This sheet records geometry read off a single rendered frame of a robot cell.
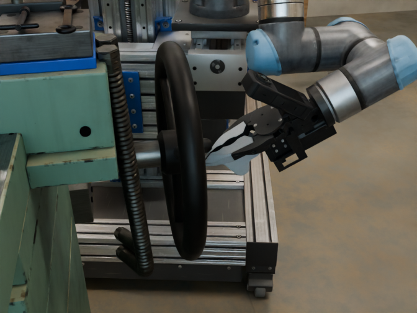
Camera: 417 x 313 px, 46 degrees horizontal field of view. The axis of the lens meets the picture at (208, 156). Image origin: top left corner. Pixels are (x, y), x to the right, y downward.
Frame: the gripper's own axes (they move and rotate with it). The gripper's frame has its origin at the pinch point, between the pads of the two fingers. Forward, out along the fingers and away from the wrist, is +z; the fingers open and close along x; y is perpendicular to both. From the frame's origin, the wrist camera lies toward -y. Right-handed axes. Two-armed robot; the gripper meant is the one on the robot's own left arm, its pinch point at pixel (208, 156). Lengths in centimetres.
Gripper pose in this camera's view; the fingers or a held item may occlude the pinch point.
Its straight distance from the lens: 79.2
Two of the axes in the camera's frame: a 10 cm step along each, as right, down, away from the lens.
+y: 4.7, 6.6, 5.9
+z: -8.6, 4.8, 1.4
